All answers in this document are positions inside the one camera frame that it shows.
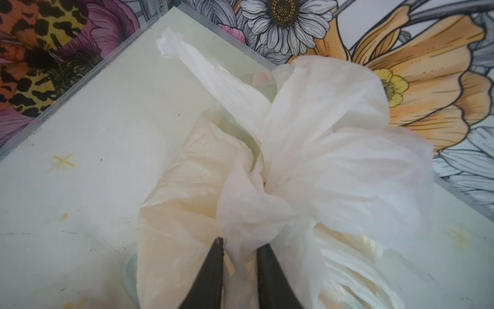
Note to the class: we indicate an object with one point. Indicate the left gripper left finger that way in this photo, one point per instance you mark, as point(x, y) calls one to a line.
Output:
point(206, 291)

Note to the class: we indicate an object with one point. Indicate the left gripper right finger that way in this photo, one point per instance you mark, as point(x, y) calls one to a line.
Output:
point(273, 288)

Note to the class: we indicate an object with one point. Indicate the white plastic bag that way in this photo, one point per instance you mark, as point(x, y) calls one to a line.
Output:
point(318, 173)

